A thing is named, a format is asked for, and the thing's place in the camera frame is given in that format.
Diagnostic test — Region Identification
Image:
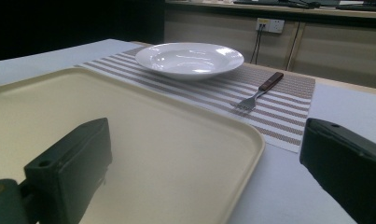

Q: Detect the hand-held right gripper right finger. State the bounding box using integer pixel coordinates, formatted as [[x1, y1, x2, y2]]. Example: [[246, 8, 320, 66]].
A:
[[299, 117, 376, 224]]

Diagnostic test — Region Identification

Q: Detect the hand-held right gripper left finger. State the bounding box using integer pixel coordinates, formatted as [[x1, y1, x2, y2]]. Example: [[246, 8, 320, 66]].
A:
[[23, 117, 113, 224]]

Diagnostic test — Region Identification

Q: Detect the beige plastic tray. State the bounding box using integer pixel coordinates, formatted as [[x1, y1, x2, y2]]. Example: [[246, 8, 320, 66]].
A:
[[0, 67, 266, 224]]

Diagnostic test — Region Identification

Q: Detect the striped woven placemat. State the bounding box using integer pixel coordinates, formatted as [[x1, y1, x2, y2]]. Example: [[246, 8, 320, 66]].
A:
[[74, 46, 316, 154]]

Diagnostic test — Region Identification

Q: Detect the white ceramic plate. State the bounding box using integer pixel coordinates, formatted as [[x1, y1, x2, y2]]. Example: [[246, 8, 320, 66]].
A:
[[134, 42, 245, 81]]

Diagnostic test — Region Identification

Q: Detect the fork with brown handle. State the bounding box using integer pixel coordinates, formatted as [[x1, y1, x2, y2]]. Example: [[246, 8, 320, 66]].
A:
[[232, 71, 285, 114]]

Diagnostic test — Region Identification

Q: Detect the black power cable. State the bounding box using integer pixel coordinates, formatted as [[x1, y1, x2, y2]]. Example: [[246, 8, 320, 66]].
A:
[[249, 23, 266, 65], [285, 21, 302, 72]]

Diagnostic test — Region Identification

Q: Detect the white wall socket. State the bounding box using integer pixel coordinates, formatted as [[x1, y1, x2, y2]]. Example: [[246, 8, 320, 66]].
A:
[[255, 17, 285, 35]]

